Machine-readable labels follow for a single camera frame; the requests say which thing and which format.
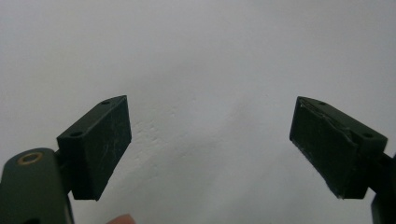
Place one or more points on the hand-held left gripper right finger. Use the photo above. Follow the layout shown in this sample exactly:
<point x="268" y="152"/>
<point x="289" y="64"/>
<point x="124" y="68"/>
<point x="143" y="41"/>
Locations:
<point x="333" y="149"/>

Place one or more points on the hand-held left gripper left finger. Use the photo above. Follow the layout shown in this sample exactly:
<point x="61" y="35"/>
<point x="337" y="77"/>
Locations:
<point x="93" y="149"/>

